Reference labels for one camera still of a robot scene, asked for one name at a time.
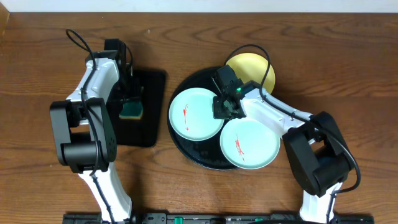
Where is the yellow plate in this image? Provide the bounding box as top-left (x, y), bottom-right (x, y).
top-left (226, 53), bottom-right (268, 84)

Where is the black round tray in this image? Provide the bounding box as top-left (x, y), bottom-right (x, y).
top-left (168, 67), bottom-right (242, 170)

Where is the black rectangular tray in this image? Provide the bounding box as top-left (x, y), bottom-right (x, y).
top-left (106, 69), bottom-right (167, 147)

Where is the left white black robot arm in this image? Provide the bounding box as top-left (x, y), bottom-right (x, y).
top-left (50, 49), bottom-right (132, 223)

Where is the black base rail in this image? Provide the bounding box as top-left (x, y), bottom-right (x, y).
top-left (62, 213), bottom-right (375, 224)

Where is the light green plate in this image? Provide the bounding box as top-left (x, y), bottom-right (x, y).
top-left (169, 88), bottom-right (224, 141)
top-left (220, 118), bottom-right (280, 170)

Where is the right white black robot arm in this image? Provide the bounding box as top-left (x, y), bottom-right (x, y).
top-left (213, 81), bottom-right (358, 223)

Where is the green yellow sponge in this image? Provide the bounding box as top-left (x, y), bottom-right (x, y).
top-left (119, 100), bottom-right (143, 119)

